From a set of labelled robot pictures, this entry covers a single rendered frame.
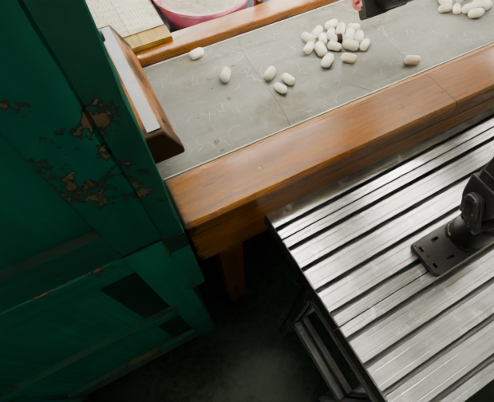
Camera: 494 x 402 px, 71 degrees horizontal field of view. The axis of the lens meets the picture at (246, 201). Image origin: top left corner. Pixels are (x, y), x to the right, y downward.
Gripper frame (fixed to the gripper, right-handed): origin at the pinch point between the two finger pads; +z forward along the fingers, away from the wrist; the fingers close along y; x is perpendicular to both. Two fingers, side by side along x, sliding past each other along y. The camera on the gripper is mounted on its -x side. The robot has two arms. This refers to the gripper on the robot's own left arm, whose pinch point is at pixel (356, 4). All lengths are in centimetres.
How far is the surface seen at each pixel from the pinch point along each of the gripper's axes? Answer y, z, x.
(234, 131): 36.6, -5.2, 14.8
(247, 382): 55, 13, 97
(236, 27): 23.3, 12.7, -3.8
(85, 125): 57, -42, 3
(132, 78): 51, -6, 0
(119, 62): 52, -3, -3
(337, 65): 7.8, -0.7, 10.8
